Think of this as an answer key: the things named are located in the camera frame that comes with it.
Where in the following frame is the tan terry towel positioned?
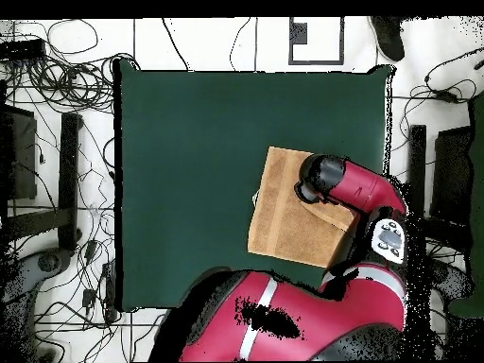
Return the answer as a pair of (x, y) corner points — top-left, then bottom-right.
(247, 146), (360, 268)

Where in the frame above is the black flat panel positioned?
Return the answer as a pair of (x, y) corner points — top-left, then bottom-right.
(430, 126), (474, 228)
(0, 105), (39, 201)

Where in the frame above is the dark green table cloth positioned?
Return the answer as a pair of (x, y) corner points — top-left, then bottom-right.
(112, 58), (397, 314)

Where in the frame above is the black power strip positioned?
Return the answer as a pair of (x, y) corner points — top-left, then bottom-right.
(101, 261), (117, 323)
(0, 38), (47, 63)

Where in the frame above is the small grey square plate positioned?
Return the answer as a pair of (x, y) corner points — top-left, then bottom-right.
(292, 22), (308, 45)

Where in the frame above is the person's foot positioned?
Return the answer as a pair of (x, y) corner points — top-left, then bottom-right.
(369, 16), (406, 62)

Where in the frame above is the green cloth cover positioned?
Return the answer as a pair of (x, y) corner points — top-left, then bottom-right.
(447, 92), (484, 320)

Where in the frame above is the thin black cable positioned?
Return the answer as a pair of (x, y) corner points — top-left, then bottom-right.
(229, 16), (252, 73)
(161, 16), (190, 73)

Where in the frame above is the tangled black cable bundle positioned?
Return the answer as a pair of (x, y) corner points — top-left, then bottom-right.
(3, 52), (141, 114)

